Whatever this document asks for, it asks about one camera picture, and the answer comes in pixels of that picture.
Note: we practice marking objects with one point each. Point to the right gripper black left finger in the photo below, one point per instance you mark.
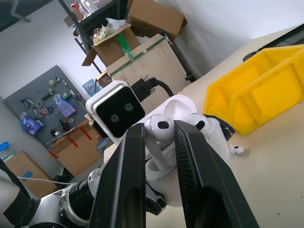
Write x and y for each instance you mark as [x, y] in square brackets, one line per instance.
[123, 185]

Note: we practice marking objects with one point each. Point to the stack of cardboard boxes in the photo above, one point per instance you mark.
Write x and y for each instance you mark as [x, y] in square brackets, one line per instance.
[154, 61]

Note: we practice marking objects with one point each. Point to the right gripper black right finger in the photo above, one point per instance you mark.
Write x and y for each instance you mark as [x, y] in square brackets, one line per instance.
[204, 180]

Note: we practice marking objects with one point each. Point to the small open cardboard box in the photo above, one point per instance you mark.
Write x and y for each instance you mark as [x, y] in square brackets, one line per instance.
[103, 79]

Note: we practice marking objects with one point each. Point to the cardboard box with blue label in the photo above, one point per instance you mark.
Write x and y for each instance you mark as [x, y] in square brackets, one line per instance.
[26, 171]

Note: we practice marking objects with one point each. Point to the black metal shelf rack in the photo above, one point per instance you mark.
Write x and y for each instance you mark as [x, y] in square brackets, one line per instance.
[82, 31]

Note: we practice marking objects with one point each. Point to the white earbud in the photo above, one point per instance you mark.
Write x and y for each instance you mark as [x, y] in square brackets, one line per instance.
[236, 149]
[159, 129]

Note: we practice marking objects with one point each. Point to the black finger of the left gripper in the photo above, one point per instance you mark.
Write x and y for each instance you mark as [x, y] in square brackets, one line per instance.
[154, 197]
[226, 129]

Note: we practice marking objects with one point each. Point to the white earbud case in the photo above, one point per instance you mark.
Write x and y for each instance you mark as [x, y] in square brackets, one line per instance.
[213, 152]

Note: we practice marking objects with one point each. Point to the open cardboard box with clutter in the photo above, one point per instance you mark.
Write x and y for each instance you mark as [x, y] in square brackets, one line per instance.
[111, 51]

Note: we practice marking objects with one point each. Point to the closed brown cardboard box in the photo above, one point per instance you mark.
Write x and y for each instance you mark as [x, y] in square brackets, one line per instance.
[156, 16]

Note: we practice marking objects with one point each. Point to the cardboard box with red tape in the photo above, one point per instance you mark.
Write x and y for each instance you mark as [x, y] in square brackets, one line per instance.
[76, 152]

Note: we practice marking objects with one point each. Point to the green plastic bag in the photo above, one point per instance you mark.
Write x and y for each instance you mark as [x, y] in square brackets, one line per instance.
[126, 47]

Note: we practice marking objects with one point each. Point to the yellow plastic bin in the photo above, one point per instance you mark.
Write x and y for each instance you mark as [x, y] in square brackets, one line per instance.
[261, 102]

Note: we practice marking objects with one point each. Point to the grey tool pegboard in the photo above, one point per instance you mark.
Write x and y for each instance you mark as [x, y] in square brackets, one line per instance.
[28, 95]

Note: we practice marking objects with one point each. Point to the pale robot torso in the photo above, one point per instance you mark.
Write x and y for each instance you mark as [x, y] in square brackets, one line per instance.
[7, 194]

